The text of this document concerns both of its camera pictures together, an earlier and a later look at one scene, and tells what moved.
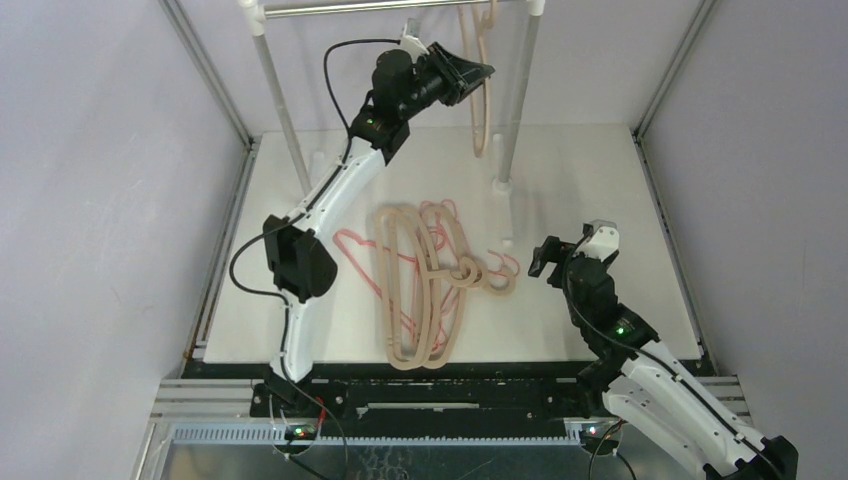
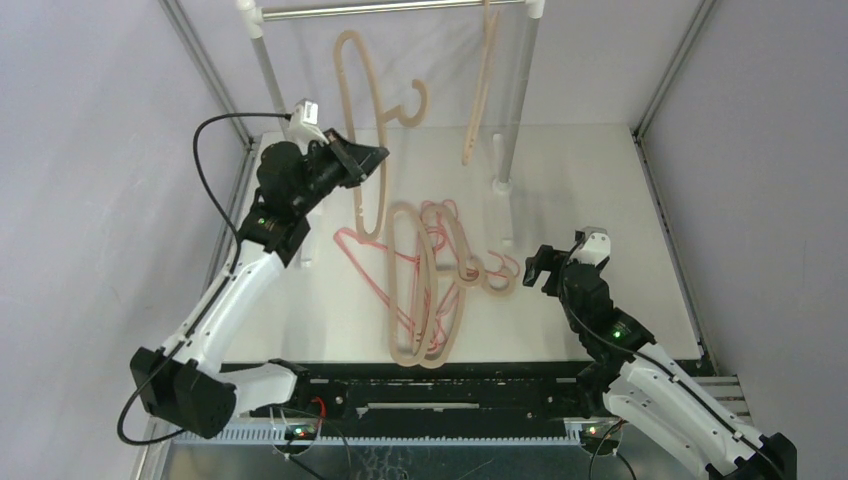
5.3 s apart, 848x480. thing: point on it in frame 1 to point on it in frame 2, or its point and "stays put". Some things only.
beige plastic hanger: [456, 274] to [395, 352]
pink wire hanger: [436, 340] to [440, 314]
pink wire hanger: [358, 267] stays put
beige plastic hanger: [407, 267] to [412, 113]
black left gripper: [473, 76] to [364, 158]
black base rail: [519, 390] stays put
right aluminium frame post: [638, 133] stays put
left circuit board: [300, 432] stays put
